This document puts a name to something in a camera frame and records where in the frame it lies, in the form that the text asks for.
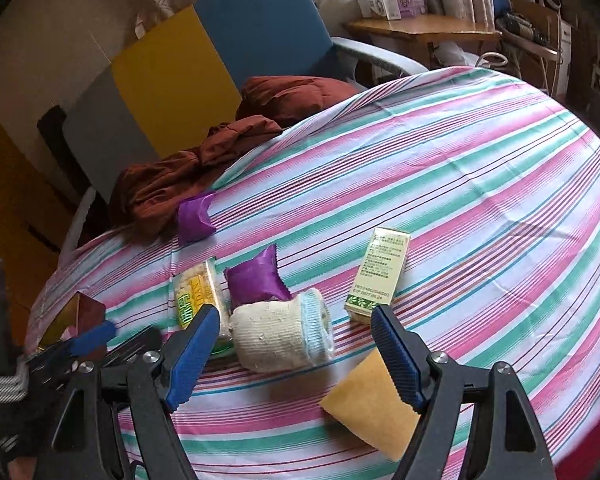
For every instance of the wooden side table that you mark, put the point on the wooden side table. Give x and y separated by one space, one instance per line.
427 29

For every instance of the blue yellow grey armchair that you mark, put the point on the blue yellow grey armchair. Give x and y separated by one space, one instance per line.
164 92

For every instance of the purple foil pouch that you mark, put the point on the purple foil pouch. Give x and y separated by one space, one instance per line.
194 223
256 280

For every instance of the pink box on table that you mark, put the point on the pink box on table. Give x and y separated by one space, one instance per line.
411 8

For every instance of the rust brown cloth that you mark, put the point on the rust brown cloth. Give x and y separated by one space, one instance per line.
148 195

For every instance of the snack bar wrapper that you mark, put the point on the snack bar wrapper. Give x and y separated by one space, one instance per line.
199 285

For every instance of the cream sock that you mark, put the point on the cream sock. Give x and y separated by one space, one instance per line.
276 336

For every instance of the striped bed sheet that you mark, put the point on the striped bed sheet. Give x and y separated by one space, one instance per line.
499 187

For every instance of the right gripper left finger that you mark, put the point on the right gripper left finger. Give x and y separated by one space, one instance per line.
113 418

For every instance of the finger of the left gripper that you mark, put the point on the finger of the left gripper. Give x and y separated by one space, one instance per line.
148 339
81 345

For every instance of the dark red gold box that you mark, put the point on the dark red gold box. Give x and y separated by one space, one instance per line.
80 314

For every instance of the green white medicine box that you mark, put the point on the green white medicine box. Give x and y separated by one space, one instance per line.
378 274

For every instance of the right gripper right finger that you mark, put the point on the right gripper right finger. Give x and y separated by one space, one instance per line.
505 438

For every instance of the red blanket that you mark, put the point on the red blanket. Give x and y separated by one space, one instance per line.
590 454

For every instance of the yellow sponge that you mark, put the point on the yellow sponge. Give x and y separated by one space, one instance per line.
367 404

